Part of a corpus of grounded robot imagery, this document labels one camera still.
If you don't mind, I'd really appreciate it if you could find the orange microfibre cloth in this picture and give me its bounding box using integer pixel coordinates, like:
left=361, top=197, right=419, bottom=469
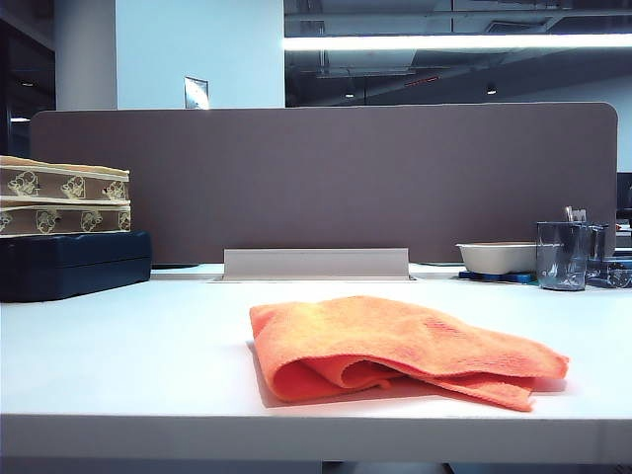
left=248, top=294, right=572, bottom=413

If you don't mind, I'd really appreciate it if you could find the white paper bowl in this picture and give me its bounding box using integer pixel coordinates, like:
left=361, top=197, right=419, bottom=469
left=454, top=241, right=539, bottom=276

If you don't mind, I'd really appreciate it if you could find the thick cartoon print puzzle box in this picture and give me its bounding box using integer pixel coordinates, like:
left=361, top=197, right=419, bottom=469
left=0, top=154, right=131, bottom=203

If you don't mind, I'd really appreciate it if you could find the white building column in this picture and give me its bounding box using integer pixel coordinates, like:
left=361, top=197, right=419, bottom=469
left=53, top=0, right=285, bottom=111

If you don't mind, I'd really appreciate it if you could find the dark blue plastic case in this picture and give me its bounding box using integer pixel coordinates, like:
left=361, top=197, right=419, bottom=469
left=0, top=229, right=153, bottom=303

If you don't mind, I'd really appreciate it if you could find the black computer monitor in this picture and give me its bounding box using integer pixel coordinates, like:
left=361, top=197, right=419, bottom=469
left=616, top=171, right=632, bottom=229

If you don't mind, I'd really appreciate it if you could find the blue mat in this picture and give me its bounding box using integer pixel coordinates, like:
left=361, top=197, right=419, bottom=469
left=457, top=269, right=538, bottom=286

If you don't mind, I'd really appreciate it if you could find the brown desk partition panel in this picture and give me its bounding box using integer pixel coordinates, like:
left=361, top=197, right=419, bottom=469
left=29, top=102, right=619, bottom=266

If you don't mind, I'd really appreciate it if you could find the blue patterned flat item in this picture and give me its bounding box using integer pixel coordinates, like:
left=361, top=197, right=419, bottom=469
left=586, top=256, right=632, bottom=290

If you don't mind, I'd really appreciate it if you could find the white ceiling light strip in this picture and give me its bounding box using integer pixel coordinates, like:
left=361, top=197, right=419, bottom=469
left=281, top=32, right=632, bottom=51

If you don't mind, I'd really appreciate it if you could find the thin cartoon print puzzle box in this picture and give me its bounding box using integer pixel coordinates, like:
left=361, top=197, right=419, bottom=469
left=0, top=197, right=132, bottom=237

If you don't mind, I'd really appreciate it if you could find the silver wall sign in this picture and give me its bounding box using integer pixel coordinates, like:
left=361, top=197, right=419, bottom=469
left=184, top=76, right=210, bottom=111

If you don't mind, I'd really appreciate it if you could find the grey cable tray flap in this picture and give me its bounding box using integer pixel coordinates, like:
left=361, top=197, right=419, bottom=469
left=223, top=248, right=410, bottom=281

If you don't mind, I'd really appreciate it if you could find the small clear glass cup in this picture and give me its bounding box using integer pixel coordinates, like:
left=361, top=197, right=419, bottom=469
left=586, top=223, right=612, bottom=261

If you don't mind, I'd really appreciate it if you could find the clear plastic cup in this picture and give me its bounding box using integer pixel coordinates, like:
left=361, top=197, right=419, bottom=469
left=535, top=221, right=589, bottom=291

